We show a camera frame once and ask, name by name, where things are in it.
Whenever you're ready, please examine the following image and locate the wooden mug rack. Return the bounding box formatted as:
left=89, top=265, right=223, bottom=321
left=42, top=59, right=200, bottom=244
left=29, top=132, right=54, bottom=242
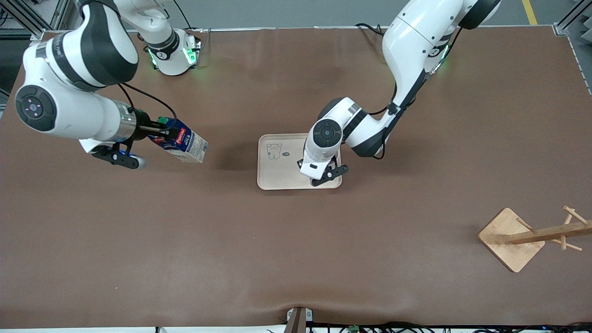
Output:
left=478, top=205, right=592, bottom=273

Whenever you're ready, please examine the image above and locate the blue Pascal milk carton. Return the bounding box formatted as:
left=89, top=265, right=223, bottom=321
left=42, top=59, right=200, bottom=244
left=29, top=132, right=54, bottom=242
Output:
left=148, top=117, right=209, bottom=164

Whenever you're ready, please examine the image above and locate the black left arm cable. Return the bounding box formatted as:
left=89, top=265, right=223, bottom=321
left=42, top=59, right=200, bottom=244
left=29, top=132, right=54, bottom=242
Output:
left=368, top=28, right=463, bottom=160

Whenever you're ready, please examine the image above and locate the camera mount post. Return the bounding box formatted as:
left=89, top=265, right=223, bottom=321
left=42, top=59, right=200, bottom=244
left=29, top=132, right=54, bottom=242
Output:
left=286, top=306, right=314, bottom=333

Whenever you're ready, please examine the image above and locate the cream rectangular tray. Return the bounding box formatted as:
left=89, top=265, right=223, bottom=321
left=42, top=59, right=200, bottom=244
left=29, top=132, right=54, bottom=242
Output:
left=257, top=134, right=343, bottom=191

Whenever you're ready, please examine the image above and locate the black base cable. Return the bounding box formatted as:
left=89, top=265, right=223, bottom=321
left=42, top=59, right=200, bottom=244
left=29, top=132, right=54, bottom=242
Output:
left=173, top=0, right=211, bottom=34
left=355, top=23, right=387, bottom=37

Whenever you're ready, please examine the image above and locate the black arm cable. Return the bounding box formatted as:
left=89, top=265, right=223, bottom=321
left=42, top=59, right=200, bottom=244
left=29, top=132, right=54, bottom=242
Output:
left=118, top=82, right=179, bottom=121
left=368, top=28, right=463, bottom=160

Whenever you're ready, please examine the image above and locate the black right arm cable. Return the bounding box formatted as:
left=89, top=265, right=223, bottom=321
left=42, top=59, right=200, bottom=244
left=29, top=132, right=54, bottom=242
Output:
left=118, top=82, right=179, bottom=121

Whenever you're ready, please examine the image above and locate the black right base cable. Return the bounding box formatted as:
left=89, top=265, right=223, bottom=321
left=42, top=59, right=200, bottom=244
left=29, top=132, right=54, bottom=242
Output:
left=173, top=0, right=211, bottom=34

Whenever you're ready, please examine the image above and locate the aluminium frame profile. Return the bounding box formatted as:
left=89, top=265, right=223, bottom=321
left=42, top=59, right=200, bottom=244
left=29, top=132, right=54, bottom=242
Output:
left=553, top=0, right=592, bottom=36
left=0, top=0, right=70, bottom=40

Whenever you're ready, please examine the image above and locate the black left base cable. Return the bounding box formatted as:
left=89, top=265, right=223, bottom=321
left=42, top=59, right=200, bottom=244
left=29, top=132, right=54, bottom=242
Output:
left=355, top=23, right=387, bottom=37

